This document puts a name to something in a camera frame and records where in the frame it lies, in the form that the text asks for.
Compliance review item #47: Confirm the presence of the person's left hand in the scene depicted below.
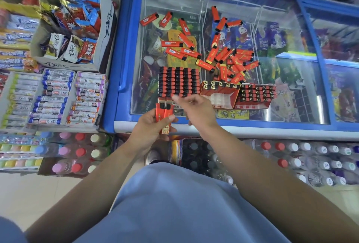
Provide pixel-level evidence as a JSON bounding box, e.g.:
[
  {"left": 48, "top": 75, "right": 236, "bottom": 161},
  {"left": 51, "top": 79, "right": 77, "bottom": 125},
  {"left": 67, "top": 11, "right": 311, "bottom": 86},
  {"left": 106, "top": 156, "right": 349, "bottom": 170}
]
[{"left": 127, "top": 108, "right": 179, "bottom": 156}]

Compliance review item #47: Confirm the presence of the person's right hand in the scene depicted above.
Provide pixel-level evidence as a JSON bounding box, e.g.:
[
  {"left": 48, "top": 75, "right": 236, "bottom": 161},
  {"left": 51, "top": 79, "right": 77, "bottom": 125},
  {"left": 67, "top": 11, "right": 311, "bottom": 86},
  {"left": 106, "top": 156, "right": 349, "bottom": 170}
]
[{"left": 171, "top": 94, "right": 223, "bottom": 135}]

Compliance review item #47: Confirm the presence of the red lighter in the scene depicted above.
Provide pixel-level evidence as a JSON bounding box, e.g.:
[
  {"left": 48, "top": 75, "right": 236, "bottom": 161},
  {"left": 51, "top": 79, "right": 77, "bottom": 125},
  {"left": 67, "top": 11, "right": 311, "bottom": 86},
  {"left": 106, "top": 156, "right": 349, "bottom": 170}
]
[
  {"left": 155, "top": 103, "right": 166, "bottom": 123},
  {"left": 161, "top": 103, "right": 175, "bottom": 135}
]

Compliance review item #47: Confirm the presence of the person's right forearm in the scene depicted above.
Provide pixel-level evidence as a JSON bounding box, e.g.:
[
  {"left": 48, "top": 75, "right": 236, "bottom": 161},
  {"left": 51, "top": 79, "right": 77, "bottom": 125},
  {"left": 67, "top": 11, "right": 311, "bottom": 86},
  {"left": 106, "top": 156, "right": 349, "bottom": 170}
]
[{"left": 200, "top": 124, "right": 359, "bottom": 243}]

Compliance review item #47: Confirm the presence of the person's left forearm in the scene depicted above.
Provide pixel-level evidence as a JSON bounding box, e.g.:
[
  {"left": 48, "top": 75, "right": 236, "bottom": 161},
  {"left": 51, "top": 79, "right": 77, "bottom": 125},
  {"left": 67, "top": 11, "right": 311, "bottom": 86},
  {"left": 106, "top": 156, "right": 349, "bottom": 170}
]
[{"left": 25, "top": 139, "right": 150, "bottom": 243}]

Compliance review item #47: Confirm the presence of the full red lighter display box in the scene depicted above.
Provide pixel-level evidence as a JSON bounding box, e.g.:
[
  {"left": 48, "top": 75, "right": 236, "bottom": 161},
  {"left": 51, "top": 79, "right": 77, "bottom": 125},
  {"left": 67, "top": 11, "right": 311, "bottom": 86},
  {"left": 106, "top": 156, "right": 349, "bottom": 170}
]
[{"left": 158, "top": 66, "right": 201, "bottom": 103}]

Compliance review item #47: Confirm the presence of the pack of dark soda bottles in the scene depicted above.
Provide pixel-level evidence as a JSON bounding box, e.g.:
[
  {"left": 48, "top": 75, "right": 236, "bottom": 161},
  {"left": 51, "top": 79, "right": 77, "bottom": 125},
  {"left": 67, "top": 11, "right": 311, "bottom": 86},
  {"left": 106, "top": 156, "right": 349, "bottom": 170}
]
[{"left": 169, "top": 136, "right": 234, "bottom": 186}]

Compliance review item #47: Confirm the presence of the nearly empty red display box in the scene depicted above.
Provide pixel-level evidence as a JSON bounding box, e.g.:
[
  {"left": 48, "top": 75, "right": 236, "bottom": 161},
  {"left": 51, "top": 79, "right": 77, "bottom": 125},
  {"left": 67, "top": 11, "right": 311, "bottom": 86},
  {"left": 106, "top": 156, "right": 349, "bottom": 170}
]
[{"left": 200, "top": 80, "right": 242, "bottom": 110}]

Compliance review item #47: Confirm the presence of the scattered pile of red lighters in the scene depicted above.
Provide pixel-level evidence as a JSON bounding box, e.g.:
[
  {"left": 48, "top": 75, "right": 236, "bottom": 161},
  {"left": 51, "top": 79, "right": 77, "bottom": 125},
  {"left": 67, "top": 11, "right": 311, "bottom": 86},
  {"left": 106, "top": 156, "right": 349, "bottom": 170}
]
[{"left": 139, "top": 6, "right": 261, "bottom": 85}]

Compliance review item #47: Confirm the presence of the box of purple-capped candy tubes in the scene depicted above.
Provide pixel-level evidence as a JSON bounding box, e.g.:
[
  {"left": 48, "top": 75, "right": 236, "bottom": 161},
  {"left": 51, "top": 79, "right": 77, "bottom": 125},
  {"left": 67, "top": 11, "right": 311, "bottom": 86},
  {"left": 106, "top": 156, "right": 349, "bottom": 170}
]
[{"left": 65, "top": 71, "right": 109, "bottom": 129}]

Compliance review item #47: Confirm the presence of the person's light blue shirt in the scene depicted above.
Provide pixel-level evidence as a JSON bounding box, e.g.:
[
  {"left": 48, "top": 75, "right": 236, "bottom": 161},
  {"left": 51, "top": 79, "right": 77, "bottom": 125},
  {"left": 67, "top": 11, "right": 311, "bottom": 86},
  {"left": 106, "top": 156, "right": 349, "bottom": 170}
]
[{"left": 0, "top": 162, "right": 293, "bottom": 243}]

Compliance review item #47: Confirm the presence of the part-filled red lighter display box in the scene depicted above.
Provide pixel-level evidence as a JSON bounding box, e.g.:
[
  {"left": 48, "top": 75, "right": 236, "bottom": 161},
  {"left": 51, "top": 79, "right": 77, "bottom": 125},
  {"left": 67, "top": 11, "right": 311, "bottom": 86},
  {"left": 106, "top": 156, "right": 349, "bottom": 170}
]
[{"left": 235, "top": 83, "right": 277, "bottom": 110}]

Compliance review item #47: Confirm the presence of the pack of pastel-capped drink bottles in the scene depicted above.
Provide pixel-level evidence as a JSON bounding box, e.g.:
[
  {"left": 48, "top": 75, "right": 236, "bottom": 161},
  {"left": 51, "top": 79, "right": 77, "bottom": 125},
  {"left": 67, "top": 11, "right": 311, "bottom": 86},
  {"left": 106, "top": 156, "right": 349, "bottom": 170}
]
[{"left": 36, "top": 131, "right": 113, "bottom": 176}]

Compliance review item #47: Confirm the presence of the white and brown cardboard box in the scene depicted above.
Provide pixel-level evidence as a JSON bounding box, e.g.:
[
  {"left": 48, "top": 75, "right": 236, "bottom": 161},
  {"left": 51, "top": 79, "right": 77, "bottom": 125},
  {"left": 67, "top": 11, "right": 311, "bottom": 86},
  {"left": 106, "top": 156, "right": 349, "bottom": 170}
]
[{"left": 29, "top": 0, "right": 119, "bottom": 73}]

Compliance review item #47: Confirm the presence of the box of blue-capped candy tubes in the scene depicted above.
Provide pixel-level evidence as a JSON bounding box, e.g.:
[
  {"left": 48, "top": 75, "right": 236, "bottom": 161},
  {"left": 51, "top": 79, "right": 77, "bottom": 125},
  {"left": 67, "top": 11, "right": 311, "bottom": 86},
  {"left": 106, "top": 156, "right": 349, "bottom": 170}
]
[{"left": 27, "top": 68, "right": 76, "bottom": 126}]

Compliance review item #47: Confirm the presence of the blue chest freezer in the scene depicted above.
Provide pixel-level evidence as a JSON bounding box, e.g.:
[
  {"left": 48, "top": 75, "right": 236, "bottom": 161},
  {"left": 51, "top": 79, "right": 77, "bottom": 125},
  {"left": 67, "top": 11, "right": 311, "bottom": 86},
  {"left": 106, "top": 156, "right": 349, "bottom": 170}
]
[{"left": 102, "top": 0, "right": 359, "bottom": 141}]

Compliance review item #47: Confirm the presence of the heap of snack packets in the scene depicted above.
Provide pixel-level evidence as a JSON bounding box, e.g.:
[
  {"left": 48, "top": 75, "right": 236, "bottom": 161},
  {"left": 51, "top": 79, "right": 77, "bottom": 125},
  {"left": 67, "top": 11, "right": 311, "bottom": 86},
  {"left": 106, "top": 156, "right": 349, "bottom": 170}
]
[{"left": 36, "top": 0, "right": 103, "bottom": 64}]

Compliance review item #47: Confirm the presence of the box of yellow-capped candy tubes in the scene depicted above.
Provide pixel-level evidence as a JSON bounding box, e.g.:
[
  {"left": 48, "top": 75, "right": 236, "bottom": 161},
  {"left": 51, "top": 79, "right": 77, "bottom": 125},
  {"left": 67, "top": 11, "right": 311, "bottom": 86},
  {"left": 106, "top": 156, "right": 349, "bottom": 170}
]
[{"left": 0, "top": 72, "right": 43, "bottom": 132}]

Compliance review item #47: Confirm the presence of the rack of pastel candy rolls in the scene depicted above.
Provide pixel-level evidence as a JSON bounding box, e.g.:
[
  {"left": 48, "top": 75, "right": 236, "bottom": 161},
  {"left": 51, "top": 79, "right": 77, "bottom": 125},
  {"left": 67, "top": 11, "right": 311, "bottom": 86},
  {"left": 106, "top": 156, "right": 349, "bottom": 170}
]
[{"left": 0, "top": 133, "right": 46, "bottom": 171}]

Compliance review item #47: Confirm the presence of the group of clear water bottles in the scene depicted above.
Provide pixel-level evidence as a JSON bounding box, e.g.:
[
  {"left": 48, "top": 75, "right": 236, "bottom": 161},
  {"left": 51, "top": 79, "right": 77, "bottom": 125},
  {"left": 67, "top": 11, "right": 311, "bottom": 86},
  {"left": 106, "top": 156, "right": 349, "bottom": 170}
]
[{"left": 242, "top": 138, "right": 359, "bottom": 188}]

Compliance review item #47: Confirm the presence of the stack of yellow snack bags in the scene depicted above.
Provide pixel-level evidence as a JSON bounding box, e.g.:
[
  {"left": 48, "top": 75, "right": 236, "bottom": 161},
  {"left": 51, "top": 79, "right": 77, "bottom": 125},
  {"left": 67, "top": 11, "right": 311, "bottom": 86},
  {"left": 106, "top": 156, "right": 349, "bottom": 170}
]
[{"left": 0, "top": 0, "right": 41, "bottom": 73}]

